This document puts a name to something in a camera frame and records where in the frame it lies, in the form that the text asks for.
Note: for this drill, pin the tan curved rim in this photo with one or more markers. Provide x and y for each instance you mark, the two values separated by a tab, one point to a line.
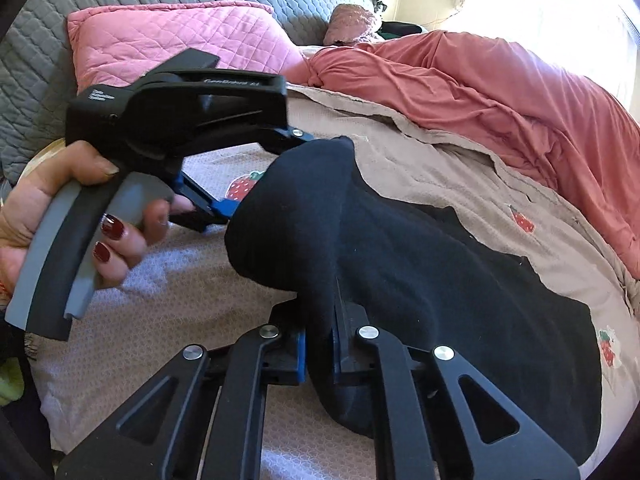
45	152

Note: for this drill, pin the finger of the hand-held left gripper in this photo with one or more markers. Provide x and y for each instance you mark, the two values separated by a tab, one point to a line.
202	199
285	140

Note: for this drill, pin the beige strawberry printed bedspread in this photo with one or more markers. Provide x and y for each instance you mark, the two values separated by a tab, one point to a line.
425	170

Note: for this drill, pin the small mauve cushion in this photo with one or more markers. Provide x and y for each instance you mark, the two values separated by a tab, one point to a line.
350	22

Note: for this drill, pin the yellow-green cloth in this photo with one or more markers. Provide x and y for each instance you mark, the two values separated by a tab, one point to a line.
10	382

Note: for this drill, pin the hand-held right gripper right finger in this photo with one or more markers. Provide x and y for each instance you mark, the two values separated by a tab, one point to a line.
337	367

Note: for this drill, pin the dark green item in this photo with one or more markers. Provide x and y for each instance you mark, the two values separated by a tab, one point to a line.
400	27

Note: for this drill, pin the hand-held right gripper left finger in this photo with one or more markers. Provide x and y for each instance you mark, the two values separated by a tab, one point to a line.
300	355

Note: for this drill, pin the coral red blanket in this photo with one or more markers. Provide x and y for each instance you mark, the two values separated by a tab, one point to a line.
500	100

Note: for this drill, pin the person's left hand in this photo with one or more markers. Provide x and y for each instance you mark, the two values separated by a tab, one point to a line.
30	200

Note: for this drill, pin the pink quilted pillow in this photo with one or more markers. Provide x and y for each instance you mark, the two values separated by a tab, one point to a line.
175	35

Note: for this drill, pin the black garment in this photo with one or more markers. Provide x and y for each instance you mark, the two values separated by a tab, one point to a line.
425	270

